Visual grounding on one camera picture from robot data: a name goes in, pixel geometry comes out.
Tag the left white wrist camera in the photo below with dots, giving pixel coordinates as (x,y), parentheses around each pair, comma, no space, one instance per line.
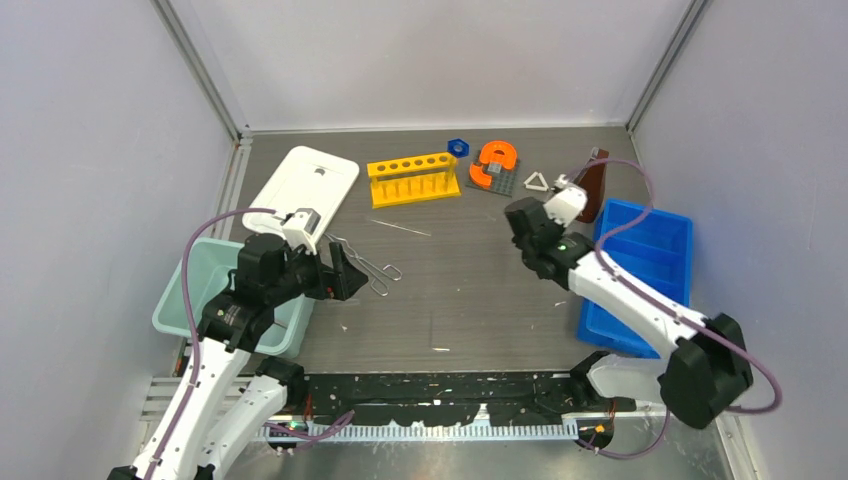
(303,229)

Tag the metal crucible tongs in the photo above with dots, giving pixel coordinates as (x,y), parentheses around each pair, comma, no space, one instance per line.
(380,276)

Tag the yellow test tube rack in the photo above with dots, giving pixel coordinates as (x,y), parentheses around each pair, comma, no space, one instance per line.
(415,179)

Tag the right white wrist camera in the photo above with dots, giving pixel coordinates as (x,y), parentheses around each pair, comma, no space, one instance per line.
(567,202)

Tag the blue plastic bin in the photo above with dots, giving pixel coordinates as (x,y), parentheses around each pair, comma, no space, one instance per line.
(658,251)

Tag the blue hexagonal nut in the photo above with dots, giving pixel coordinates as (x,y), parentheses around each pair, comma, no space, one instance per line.
(458,148)

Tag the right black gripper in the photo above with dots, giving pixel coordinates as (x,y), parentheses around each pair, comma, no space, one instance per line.
(517,243)

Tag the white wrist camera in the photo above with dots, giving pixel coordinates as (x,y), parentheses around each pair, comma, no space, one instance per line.
(567,202)
(303,229)

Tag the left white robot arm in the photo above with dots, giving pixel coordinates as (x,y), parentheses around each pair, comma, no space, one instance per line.
(192,440)

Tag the white plastic lid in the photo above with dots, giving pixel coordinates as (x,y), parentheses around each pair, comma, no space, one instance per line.
(306,178)

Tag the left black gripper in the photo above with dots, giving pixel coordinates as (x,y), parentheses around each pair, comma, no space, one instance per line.
(344,277)

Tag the white clay triangle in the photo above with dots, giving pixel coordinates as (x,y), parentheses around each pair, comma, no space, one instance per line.
(536,182)

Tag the orange curved block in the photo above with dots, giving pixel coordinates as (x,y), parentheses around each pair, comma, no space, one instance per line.
(502,148)

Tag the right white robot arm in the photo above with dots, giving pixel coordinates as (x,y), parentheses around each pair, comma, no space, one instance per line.
(700,369)

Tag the grey studded base plate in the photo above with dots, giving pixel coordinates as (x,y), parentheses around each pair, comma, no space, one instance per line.
(493,175)

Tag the brown wedge stand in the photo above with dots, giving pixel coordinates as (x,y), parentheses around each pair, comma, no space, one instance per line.
(592,180)

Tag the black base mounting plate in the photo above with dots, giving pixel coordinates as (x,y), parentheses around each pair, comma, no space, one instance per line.
(448,399)

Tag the thin glass rod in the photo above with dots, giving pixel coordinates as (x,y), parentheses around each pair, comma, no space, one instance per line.
(400,227)

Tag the teal plastic bin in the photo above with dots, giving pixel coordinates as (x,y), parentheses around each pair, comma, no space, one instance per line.
(210,262)

